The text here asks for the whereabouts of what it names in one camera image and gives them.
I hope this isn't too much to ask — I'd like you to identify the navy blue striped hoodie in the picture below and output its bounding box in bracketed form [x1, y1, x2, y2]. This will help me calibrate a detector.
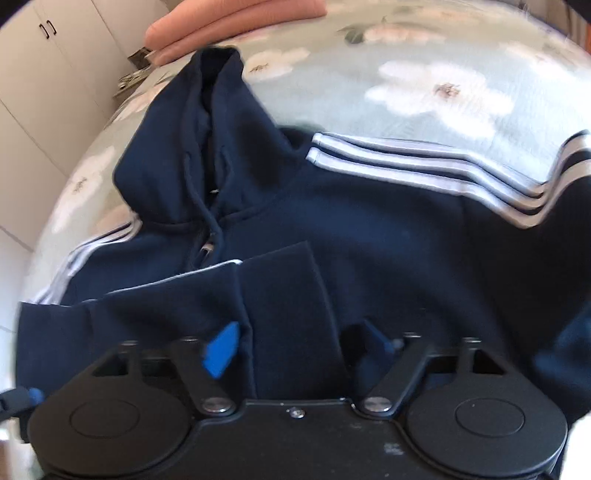
[15, 48, 590, 422]

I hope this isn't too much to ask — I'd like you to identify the floral green bedspread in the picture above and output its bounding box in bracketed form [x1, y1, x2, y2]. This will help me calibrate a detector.
[22, 1, 590, 304]

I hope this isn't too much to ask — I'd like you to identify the beige two-drawer nightstand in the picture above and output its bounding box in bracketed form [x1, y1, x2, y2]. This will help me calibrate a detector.
[113, 47, 156, 103]

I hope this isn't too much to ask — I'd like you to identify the folded pink quilt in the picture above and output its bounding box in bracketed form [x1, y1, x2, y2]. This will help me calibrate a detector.
[144, 0, 327, 67]

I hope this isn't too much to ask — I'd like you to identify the white built-in wardrobe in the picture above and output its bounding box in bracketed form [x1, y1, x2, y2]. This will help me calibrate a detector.
[0, 0, 172, 333]

